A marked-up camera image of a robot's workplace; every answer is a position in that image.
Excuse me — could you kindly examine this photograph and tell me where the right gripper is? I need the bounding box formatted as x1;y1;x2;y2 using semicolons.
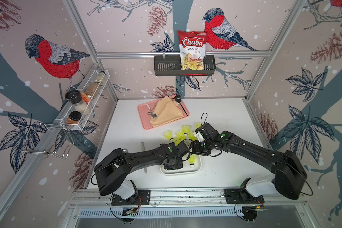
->
187;140;214;156

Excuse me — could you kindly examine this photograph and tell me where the yellow shuttlecock four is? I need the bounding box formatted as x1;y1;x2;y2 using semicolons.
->
188;154;197;168

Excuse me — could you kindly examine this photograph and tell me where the yellow shuttlecock three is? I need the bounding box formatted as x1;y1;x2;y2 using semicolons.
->
175;130;186;140

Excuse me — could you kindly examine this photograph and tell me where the white storage box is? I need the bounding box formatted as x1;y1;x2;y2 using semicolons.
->
160;155;202;176

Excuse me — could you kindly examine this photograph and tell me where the yellow shuttlecock two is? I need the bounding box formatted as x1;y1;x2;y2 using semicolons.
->
181;125;191;135

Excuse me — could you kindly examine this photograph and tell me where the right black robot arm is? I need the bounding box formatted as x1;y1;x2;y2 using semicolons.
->
193;123;307;200

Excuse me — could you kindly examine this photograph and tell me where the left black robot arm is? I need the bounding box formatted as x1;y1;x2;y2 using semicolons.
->
94;141;190;202

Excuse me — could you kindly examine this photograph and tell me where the yellow shuttlecock six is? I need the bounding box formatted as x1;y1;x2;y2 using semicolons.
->
187;131;198;141

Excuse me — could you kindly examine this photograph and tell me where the yellow shuttlecock five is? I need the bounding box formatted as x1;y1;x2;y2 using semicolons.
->
163;130;173;141

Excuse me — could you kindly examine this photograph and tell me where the kitchen knife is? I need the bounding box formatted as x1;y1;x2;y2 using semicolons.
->
141;142;148;174

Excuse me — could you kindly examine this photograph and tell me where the yellow cloth napkin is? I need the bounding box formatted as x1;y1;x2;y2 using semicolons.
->
150;97;184;127

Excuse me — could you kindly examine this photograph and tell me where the pink plastic tray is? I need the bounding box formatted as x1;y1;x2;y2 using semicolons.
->
138;95;190;130

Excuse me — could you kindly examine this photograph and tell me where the black ladle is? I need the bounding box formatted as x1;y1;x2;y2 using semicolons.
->
174;95;189;116

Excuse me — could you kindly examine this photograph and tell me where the tall spice bottle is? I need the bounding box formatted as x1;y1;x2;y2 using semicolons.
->
85;71;106;98

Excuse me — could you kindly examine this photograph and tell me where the chuba cassava chips bag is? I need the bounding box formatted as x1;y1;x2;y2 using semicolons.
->
178;31;207;70

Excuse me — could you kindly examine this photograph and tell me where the small orange spice jar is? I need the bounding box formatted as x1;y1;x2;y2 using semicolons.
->
66;111;82;124

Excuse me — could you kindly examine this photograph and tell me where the black lid spice jar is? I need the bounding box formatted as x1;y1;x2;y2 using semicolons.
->
65;90;91;116

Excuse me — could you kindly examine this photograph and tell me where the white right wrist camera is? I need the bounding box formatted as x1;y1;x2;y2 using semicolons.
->
193;131;208;143

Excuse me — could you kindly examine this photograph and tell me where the white handled spoon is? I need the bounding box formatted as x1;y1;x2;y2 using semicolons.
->
146;103;157;119

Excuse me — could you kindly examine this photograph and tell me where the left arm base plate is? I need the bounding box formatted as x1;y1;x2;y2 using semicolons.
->
111;190;151;206

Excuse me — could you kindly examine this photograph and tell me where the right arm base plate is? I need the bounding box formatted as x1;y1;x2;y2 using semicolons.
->
223;188;265;204

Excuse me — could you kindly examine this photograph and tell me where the black wall basket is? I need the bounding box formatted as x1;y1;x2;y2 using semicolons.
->
154;55;216;77

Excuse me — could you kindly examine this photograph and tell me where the clear wall shelf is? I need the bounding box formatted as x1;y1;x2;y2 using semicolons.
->
53;69;109;131

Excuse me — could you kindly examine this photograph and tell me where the wire hook rack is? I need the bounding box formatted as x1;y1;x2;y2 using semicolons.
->
18;123;74;159

